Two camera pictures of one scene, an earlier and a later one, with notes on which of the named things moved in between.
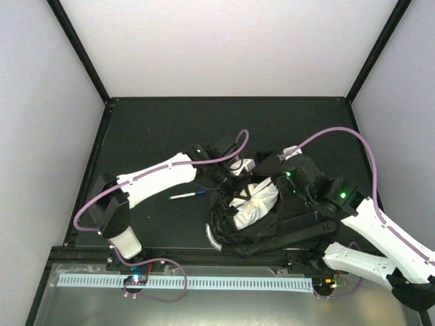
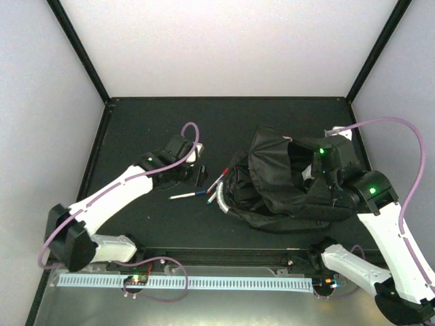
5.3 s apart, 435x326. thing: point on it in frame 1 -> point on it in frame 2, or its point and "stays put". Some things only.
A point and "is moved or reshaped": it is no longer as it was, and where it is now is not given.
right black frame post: (378, 51) stays put
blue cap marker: (198, 192) stays put
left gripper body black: (230, 187) -> (199, 177)
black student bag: (274, 230) -> (273, 185)
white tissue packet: (264, 195) is moved or reshaped
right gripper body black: (287, 193) -> (317, 169)
